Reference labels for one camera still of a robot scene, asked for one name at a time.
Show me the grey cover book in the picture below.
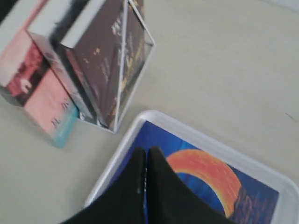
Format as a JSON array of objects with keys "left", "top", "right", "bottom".
[{"left": 27, "top": 0, "right": 99, "bottom": 125}]

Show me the blue cover book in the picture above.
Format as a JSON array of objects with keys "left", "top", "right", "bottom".
[{"left": 110, "top": 121, "right": 279, "bottom": 224}]

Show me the white plastic tray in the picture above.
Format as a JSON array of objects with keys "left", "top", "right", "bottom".
[{"left": 85, "top": 110, "right": 299, "bottom": 224}]

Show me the dark brown cover book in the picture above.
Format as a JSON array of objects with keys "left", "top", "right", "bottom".
[{"left": 58, "top": 0, "right": 148, "bottom": 132}]

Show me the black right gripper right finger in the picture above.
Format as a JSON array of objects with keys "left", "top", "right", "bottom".
[{"left": 146, "top": 147, "right": 232, "bottom": 224}]

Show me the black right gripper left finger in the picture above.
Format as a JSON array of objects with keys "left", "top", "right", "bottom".
[{"left": 63, "top": 147, "right": 146, "bottom": 224}]

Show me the red pink cover book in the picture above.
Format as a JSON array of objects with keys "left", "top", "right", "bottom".
[{"left": 0, "top": 0, "right": 79, "bottom": 148}]

